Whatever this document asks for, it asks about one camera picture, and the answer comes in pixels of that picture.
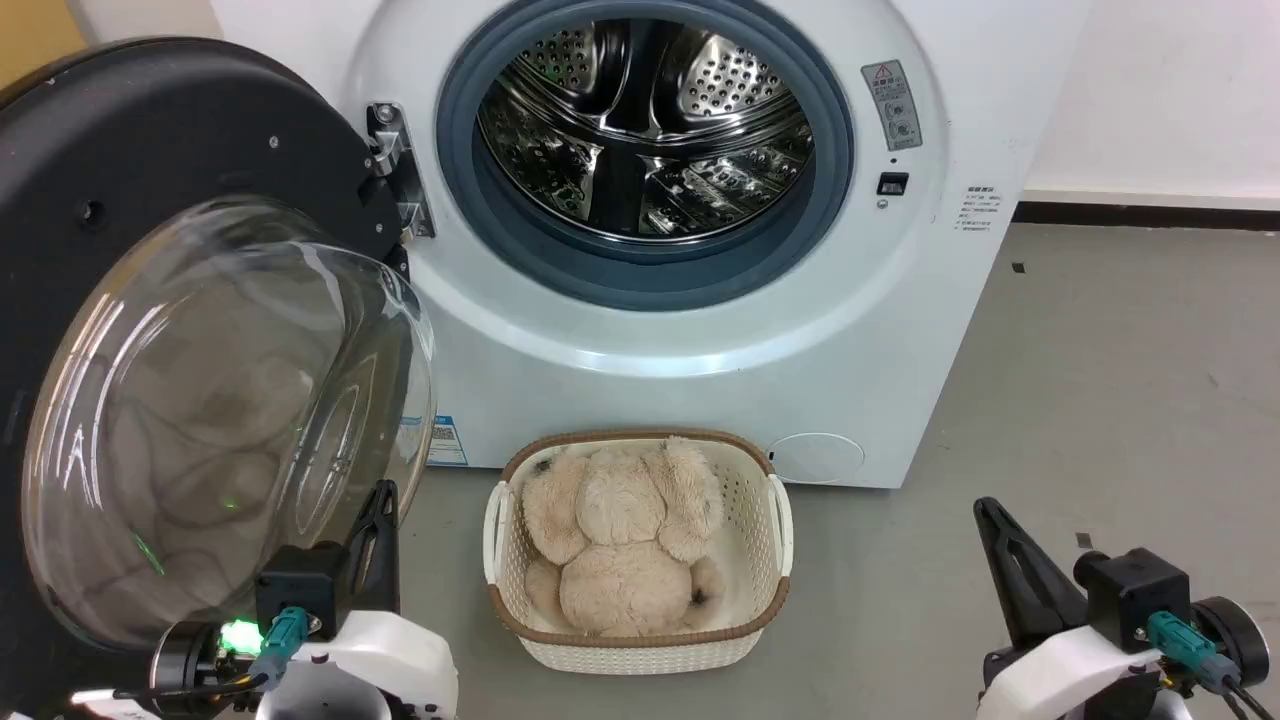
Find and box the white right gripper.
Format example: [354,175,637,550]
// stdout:
[973,496,1169,720]

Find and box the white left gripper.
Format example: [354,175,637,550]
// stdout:
[256,479,460,720]

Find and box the black washer door glass bowl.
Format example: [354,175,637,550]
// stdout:
[0,38,437,720]

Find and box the white front-load washing machine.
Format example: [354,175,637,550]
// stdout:
[208,0,1095,490]

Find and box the metal washer door hinge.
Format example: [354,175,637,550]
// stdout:
[366,102,436,240]

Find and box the blue energy label sticker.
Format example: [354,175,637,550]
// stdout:
[397,415,469,468]

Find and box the round white drain filter cover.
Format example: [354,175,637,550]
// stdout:
[768,432,866,485]

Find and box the beige plush toy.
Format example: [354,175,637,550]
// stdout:
[521,436,729,639]

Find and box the white woven laundry basket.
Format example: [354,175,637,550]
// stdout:
[483,429,795,675]

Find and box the grey warning label sticker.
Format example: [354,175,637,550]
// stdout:
[862,60,924,152]

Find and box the steel perforated washer drum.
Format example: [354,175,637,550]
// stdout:
[477,18,815,241]

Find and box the yellow wooden panel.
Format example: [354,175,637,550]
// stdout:
[0,0,89,89]

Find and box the teal-plug left gripper cable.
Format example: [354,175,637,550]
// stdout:
[112,606,309,699]

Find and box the teal-plug gripper cable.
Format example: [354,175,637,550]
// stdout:
[1146,611,1280,720]
[112,606,309,699]

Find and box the teal-plug right gripper cable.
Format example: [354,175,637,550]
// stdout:
[1146,611,1280,720]

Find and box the dark wall baseboard strip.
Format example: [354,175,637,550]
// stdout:
[1013,201,1280,233]

